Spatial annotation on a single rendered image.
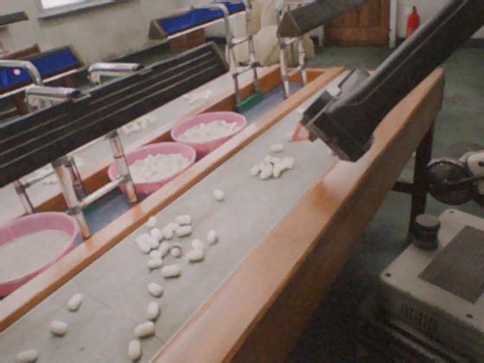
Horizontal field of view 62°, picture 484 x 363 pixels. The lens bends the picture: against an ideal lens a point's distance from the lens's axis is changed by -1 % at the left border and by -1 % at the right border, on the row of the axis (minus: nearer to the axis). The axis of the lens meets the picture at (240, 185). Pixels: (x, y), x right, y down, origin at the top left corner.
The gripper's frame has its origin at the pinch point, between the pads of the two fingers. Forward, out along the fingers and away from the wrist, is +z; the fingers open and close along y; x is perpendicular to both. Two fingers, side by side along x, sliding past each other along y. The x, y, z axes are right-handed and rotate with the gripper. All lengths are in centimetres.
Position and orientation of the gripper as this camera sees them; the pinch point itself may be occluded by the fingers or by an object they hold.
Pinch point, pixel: (295, 137)
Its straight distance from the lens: 113.4
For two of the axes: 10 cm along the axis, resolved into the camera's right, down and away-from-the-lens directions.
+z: -5.5, 4.0, 7.3
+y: -5.5, 4.8, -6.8
